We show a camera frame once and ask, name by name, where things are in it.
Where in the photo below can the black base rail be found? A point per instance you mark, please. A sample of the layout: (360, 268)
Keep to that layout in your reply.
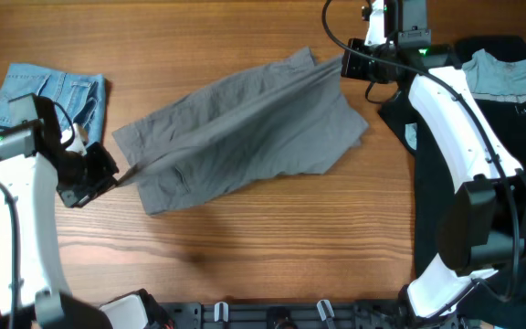
(363, 314)

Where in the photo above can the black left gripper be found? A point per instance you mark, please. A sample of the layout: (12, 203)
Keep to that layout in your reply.
(106, 178)

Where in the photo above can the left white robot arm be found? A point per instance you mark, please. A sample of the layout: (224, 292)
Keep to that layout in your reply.
(36, 166)

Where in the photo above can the grey shorts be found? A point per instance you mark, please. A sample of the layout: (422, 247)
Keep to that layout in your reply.
(288, 117)

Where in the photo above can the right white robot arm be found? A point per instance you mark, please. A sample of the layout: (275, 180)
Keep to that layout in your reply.
(484, 230)

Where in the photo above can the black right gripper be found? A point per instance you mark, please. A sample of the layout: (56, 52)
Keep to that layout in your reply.
(354, 67)

